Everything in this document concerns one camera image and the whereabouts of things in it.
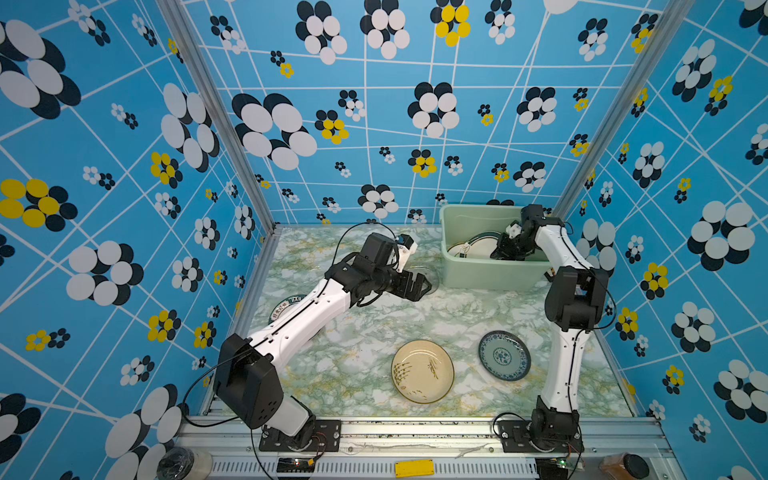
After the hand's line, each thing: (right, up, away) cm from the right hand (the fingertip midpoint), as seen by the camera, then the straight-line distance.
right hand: (498, 253), depth 102 cm
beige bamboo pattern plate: (-28, -34, -17) cm, 47 cm away
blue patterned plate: (-4, -30, -15) cm, 34 cm away
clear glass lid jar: (-81, -44, -40) cm, 100 cm away
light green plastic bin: (-13, +11, +3) cm, 17 cm away
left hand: (-29, -7, -24) cm, 38 cm away
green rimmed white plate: (-3, +3, +7) cm, 8 cm away
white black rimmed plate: (-12, +1, +7) cm, 14 cm away
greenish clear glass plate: (-23, -8, +3) cm, 25 cm away
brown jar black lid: (+13, -45, -39) cm, 61 cm away
